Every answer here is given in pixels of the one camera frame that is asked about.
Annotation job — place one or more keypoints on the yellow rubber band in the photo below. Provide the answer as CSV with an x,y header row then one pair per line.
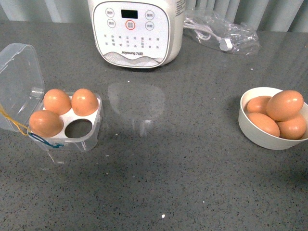
x,y
22,128

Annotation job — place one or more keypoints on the blue rubber band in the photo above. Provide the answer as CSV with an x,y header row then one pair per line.
x,y
42,140

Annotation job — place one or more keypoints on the white Joyoung cooker appliance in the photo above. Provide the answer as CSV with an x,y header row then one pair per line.
x,y
137,33

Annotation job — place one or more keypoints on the brown egg bowl back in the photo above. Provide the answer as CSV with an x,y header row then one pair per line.
x,y
258,104

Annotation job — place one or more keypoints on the clear plastic bag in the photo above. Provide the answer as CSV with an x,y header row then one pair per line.
x,y
209,29

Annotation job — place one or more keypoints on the clear plastic egg box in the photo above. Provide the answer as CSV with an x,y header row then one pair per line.
x,y
22,92

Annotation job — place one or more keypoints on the brown egg bowl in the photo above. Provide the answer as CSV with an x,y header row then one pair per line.
x,y
258,104
294,128
265,123

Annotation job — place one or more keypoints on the brown egg bowl front right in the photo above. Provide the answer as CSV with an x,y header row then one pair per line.
x,y
294,128

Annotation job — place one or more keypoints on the brown egg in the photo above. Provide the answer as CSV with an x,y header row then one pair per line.
x,y
284,105
57,101
84,102
45,123

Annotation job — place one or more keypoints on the white round bowl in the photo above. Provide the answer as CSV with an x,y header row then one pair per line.
x,y
255,134

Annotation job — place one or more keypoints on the brown egg bowl front left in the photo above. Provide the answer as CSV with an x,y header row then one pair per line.
x,y
265,123

